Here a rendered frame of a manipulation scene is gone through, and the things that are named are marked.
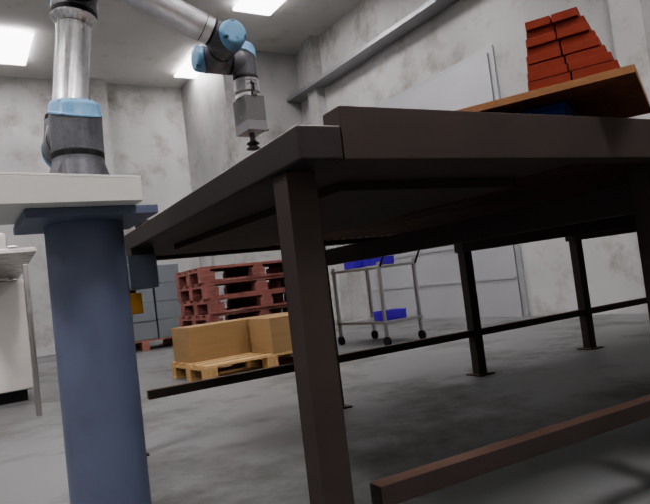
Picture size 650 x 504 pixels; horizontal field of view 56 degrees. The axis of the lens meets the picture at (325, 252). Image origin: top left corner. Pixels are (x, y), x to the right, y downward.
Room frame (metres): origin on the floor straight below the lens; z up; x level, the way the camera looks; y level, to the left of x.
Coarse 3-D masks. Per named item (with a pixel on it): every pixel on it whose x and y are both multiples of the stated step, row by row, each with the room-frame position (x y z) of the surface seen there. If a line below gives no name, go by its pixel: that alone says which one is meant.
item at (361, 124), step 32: (352, 128) 1.05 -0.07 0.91; (384, 128) 1.08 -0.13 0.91; (416, 128) 1.11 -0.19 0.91; (448, 128) 1.15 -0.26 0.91; (480, 128) 1.19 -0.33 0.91; (512, 128) 1.23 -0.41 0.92; (544, 128) 1.28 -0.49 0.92; (576, 128) 1.33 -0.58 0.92; (608, 128) 1.38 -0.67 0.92; (640, 128) 1.44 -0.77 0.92; (352, 160) 1.05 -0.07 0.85; (384, 160) 1.09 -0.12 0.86; (416, 160) 1.12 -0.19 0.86; (448, 160) 1.16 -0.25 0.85; (480, 160) 1.21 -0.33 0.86; (512, 160) 1.25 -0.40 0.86; (544, 160) 1.30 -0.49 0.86; (576, 160) 1.36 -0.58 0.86; (608, 160) 1.41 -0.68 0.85; (640, 160) 1.48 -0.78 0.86
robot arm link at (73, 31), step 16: (64, 0) 1.52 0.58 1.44; (80, 0) 1.52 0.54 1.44; (96, 0) 1.56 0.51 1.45; (64, 16) 1.53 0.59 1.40; (80, 16) 1.54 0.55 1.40; (96, 16) 1.58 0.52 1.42; (64, 32) 1.52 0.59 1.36; (80, 32) 1.54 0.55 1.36; (64, 48) 1.52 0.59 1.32; (80, 48) 1.53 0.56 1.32; (64, 64) 1.51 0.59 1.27; (80, 64) 1.53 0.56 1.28; (64, 80) 1.51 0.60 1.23; (80, 80) 1.53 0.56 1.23; (64, 96) 1.50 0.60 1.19; (80, 96) 1.52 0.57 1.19; (48, 160) 1.51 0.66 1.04
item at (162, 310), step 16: (160, 272) 9.05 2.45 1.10; (176, 272) 9.19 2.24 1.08; (160, 288) 9.04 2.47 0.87; (176, 288) 9.17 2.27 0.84; (144, 304) 8.90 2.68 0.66; (160, 304) 9.03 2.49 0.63; (176, 304) 9.17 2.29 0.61; (144, 320) 8.89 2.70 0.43; (160, 320) 9.01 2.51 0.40; (176, 320) 9.14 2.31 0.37; (144, 336) 8.89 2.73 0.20; (160, 336) 9.00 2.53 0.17
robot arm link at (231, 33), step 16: (128, 0) 1.51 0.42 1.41; (144, 0) 1.51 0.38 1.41; (160, 0) 1.52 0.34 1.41; (176, 0) 1.54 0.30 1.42; (160, 16) 1.54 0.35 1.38; (176, 16) 1.55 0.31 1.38; (192, 16) 1.56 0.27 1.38; (208, 16) 1.59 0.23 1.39; (192, 32) 1.58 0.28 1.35; (208, 32) 1.59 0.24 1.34; (224, 32) 1.58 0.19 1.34; (240, 32) 1.60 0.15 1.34; (208, 48) 1.67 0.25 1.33; (224, 48) 1.62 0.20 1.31; (240, 48) 1.65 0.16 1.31
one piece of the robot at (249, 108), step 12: (252, 84) 1.77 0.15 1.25; (240, 96) 1.77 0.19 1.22; (252, 96) 1.77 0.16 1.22; (240, 108) 1.78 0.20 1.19; (252, 108) 1.76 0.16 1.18; (264, 108) 1.79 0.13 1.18; (240, 120) 1.79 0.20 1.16; (252, 120) 1.76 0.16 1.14; (264, 120) 1.78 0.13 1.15; (240, 132) 1.80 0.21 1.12; (252, 132) 1.80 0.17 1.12
